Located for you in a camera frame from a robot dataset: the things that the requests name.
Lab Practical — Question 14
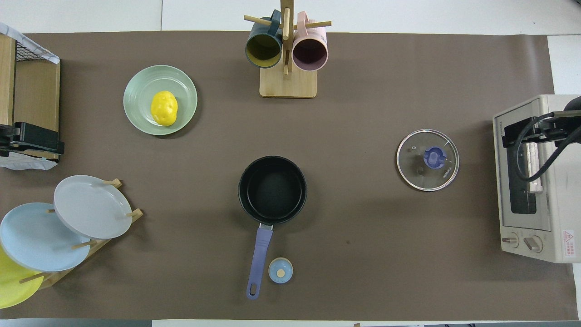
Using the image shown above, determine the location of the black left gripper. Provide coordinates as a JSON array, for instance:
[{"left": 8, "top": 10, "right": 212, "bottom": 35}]
[{"left": 0, "top": 122, "right": 65, "bottom": 158}]

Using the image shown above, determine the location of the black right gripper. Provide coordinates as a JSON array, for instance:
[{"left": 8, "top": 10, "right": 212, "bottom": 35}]
[{"left": 502, "top": 95, "right": 581, "bottom": 147}]

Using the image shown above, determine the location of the glass pot lid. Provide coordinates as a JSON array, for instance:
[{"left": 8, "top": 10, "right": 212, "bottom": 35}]
[{"left": 396, "top": 129, "right": 460, "bottom": 192}]

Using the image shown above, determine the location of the yellow potato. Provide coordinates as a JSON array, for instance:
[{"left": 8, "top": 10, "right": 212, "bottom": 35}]
[{"left": 151, "top": 91, "right": 178, "bottom": 127}]

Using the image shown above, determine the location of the grey plate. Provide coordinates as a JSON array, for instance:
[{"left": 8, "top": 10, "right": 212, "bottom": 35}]
[{"left": 54, "top": 175, "right": 133, "bottom": 240}]

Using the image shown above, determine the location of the light blue plate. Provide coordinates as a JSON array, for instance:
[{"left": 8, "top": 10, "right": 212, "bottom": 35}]
[{"left": 0, "top": 203, "right": 91, "bottom": 273}]

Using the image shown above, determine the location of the pale green plate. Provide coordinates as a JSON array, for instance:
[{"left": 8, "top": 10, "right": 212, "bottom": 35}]
[{"left": 123, "top": 65, "right": 198, "bottom": 136}]

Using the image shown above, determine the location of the wooden plate rack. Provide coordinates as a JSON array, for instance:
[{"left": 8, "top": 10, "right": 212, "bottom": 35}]
[{"left": 18, "top": 178, "right": 144, "bottom": 290}]

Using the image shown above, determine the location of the yellow plate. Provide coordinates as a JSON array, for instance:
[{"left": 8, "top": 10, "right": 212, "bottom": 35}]
[{"left": 0, "top": 245, "right": 44, "bottom": 309}]

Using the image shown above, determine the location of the white checked cloth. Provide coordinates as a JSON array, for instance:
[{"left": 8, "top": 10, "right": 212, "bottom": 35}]
[{"left": 0, "top": 23, "right": 60, "bottom": 64}]

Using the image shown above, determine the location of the beige toaster oven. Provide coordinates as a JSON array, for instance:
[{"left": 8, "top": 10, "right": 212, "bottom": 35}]
[{"left": 493, "top": 94, "right": 581, "bottom": 263}]

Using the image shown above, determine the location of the brown table mat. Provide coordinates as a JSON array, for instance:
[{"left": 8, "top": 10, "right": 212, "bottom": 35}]
[{"left": 0, "top": 31, "right": 579, "bottom": 321}]

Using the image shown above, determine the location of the pink mug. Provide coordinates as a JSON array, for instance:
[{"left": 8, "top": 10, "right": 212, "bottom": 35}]
[{"left": 292, "top": 11, "right": 329, "bottom": 72}]

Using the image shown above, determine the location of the dark blue saucepan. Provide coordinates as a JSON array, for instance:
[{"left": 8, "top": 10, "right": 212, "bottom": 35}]
[{"left": 238, "top": 156, "right": 308, "bottom": 300}]

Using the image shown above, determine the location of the wooden mug tree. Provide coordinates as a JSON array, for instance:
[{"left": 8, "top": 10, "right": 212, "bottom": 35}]
[{"left": 244, "top": 0, "right": 332, "bottom": 99}]

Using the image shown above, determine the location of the dark teal mug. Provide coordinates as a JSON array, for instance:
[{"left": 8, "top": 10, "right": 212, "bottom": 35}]
[{"left": 245, "top": 10, "right": 283, "bottom": 69}]

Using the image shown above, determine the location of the small light blue bell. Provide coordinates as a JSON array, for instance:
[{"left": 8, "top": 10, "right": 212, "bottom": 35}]
[{"left": 268, "top": 257, "right": 294, "bottom": 284}]

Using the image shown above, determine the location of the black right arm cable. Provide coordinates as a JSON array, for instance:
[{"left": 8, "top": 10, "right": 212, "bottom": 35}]
[{"left": 515, "top": 111, "right": 581, "bottom": 182}]

